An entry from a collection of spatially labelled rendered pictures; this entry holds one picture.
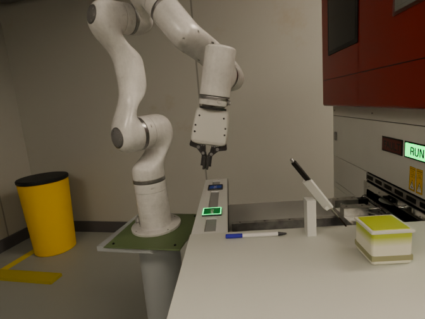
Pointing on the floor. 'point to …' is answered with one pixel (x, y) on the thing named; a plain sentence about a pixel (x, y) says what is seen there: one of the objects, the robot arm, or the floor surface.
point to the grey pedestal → (153, 275)
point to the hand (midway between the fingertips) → (206, 161)
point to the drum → (48, 212)
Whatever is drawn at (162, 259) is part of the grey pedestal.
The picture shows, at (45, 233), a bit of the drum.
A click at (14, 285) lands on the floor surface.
